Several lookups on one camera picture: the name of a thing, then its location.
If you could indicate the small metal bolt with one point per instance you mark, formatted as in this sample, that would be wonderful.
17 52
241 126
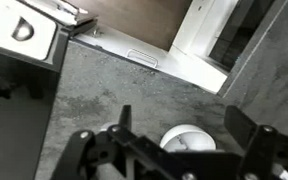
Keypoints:
96 32

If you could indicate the small white round object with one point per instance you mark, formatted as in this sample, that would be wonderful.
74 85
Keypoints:
106 126

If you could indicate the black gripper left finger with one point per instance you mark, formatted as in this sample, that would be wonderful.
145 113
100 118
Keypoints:
140 146

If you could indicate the white panel with oval recesses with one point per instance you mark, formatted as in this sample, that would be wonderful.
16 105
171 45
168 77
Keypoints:
4 30

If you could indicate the shiny metal bracket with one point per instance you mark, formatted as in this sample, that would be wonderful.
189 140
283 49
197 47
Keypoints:
62 10

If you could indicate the white cabinet base panel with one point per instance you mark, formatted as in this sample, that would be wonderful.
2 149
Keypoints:
180 65

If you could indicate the white door frame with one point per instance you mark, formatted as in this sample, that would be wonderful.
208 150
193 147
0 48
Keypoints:
200 26

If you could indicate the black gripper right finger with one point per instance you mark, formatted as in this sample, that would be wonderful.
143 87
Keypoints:
260 150

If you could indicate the black appliance housing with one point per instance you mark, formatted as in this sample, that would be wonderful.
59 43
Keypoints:
14 110

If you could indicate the white round bowl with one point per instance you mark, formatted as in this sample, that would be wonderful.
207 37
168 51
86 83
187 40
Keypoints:
197 138

